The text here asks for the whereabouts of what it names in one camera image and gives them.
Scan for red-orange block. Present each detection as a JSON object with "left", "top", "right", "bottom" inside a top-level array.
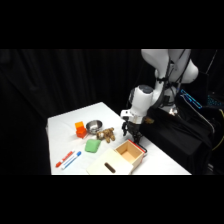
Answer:
[{"left": 75, "top": 127, "right": 89, "bottom": 139}]

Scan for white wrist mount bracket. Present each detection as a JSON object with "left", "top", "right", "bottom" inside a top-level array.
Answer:
[{"left": 120, "top": 109, "right": 132, "bottom": 120}]

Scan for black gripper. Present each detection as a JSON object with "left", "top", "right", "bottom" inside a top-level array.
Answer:
[{"left": 122, "top": 120, "right": 145, "bottom": 143}]

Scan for wooden drawer with black handle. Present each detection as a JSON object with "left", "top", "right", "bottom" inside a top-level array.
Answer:
[{"left": 114, "top": 138, "right": 149, "bottom": 170}]

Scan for black curtain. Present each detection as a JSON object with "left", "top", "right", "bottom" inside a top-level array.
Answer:
[{"left": 0, "top": 49, "right": 224, "bottom": 175}]

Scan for green sponge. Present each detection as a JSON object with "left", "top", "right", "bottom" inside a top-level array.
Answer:
[{"left": 84, "top": 138, "right": 102, "bottom": 155}]

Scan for black covered robot stand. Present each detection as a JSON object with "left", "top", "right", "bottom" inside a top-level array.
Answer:
[{"left": 139, "top": 103, "right": 215, "bottom": 175}]

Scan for silver metal bowl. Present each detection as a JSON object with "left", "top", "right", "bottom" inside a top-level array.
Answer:
[{"left": 85, "top": 119, "right": 104, "bottom": 135}]

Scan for orange cube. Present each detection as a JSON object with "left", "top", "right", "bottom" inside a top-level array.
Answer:
[{"left": 74, "top": 120, "right": 86, "bottom": 131}]

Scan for wooden box with slot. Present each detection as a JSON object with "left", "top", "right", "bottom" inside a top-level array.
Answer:
[{"left": 85, "top": 147, "right": 135, "bottom": 175}]

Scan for yellow cable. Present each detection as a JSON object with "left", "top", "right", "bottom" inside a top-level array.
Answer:
[{"left": 212, "top": 108, "right": 224, "bottom": 152}]

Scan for blue marker pen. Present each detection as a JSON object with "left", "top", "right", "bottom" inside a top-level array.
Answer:
[{"left": 60, "top": 150, "right": 83, "bottom": 171}]

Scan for gold-brown wrist camera box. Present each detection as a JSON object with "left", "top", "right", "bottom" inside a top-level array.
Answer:
[{"left": 143, "top": 116, "right": 155, "bottom": 125}]

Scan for red marker pen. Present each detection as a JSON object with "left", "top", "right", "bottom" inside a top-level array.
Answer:
[{"left": 55, "top": 150, "right": 75, "bottom": 169}]

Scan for black camera cable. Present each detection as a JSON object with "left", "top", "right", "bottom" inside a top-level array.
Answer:
[{"left": 162, "top": 49, "right": 188, "bottom": 88}]

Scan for blue-lit black device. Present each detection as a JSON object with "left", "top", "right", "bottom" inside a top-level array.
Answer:
[{"left": 179, "top": 88, "right": 204, "bottom": 110}]

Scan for brown plush toy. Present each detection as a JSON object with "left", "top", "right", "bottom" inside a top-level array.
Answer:
[{"left": 96, "top": 126, "right": 117, "bottom": 144}]

